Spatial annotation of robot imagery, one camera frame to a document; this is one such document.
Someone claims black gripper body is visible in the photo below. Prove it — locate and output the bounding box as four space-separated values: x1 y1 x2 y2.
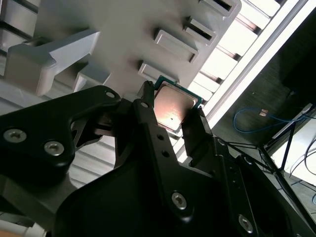
49 162 237 237

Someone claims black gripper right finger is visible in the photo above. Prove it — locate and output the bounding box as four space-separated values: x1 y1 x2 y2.
182 106 316 237

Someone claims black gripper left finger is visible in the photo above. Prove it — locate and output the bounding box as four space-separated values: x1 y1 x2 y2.
0 80 197 222

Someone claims silver topped CPU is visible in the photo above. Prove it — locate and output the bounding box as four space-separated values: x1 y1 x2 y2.
153 75 203 134

